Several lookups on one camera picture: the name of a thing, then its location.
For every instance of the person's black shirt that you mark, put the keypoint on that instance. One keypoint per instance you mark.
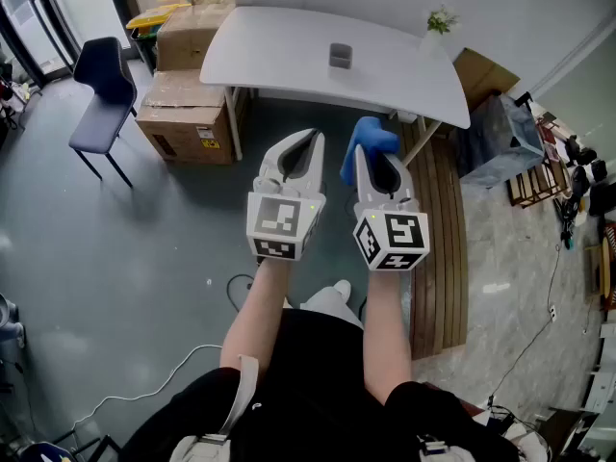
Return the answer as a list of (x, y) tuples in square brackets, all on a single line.
[(317, 392)]

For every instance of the wooden slatted board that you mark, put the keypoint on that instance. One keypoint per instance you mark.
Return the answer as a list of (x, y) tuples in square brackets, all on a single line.
[(440, 258)]

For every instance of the person's left forearm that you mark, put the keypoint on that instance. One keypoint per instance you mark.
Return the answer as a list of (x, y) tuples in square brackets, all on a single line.
[(257, 311)]

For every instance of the person's white trousers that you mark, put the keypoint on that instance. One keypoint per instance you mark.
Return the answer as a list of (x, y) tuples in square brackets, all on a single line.
[(327, 303)]

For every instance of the blue cloth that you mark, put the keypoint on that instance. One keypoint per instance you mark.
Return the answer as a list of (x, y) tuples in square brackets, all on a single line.
[(370, 135)]

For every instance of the grey and white robot device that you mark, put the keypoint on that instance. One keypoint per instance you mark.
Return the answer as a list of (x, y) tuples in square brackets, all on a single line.
[(9, 325)]

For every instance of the black-framed glass door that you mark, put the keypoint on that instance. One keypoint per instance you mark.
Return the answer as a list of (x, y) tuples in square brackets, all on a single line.
[(62, 12)]

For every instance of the grey plastic-wrapped crate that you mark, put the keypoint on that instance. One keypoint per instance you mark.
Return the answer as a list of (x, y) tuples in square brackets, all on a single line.
[(500, 142)]

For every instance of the large taped cardboard box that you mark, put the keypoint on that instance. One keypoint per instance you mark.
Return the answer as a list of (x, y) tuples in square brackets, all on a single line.
[(187, 118)]

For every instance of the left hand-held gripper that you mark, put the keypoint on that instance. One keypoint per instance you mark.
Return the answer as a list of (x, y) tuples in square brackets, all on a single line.
[(284, 219)]

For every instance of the dark blue chair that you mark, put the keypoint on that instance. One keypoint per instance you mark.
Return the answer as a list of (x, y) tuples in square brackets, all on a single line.
[(103, 109)]

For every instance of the plain brown cardboard box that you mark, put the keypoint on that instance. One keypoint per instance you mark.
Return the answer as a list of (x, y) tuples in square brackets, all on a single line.
[(192, 36)]

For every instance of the yellow plastic bin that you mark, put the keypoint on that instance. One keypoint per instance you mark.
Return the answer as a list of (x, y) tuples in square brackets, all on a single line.
[(154, 16)]

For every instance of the white flowers in white vase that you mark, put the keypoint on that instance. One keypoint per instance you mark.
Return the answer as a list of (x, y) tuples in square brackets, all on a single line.
[(439, 24)]

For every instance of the person's white shoe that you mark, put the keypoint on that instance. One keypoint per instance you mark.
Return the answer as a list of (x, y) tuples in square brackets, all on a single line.
[(342, 288)]

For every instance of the grey square cup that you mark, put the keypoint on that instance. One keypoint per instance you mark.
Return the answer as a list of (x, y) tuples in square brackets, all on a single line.
[(341, 58)]

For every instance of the small wooden frame rack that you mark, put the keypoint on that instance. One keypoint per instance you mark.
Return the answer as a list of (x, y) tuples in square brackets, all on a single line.
[(539, 186)]

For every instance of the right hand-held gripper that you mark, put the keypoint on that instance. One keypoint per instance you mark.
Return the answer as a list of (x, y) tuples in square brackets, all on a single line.
[(394, 238)]

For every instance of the person's right forearm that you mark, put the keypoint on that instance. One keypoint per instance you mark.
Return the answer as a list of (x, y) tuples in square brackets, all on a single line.
[(387, 335)]

